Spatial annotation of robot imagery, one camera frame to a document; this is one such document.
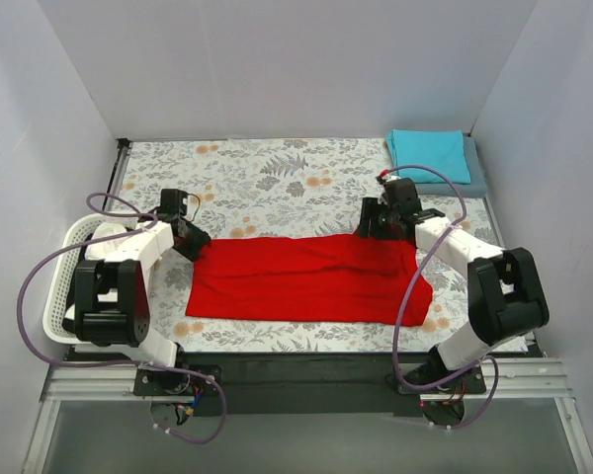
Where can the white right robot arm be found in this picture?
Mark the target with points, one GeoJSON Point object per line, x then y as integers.
{"type": "Point", "coordinates": [505, 297]}

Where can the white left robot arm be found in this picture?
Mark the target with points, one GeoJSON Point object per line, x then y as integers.
{"type": "Point", "coordinates": [111, 305]}

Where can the red t shirt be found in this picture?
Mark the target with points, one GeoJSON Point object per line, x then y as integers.
{"type": "Point", "coordinates": [339, 278]}

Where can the black garment in basket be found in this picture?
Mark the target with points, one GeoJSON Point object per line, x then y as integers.
{"type": "Point", "coordinates": [77, 294]}

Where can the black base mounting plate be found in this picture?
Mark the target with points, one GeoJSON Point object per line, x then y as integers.
{"type": "Point", "coordinates": [285, 383]}

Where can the folded turquoise t shirt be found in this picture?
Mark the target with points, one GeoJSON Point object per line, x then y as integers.
{"type": "Point", "coordinates": [442, 151]}

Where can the white t shirt in basket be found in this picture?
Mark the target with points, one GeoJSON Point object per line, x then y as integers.
{"type": "Point", "coordinates": [93, 251]}

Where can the folded grey-blue t shirt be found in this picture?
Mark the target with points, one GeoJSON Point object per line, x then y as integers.
{"type": "Point", "coordinates": [475, 189]}

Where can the white plastic laundry basket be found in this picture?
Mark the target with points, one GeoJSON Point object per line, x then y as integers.
{"type": "Point", "coordinates": [56, 302]}

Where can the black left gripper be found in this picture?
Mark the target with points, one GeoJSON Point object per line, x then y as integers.
{"type": "Point", "coordinates": [194, 242]}

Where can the aluminium frame rail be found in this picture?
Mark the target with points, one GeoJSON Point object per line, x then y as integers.
{"type": "Point", "coordinates": [519, 378]}

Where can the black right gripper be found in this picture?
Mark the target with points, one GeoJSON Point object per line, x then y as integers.
{"type": "Point", "coordinates": [376, 225]}

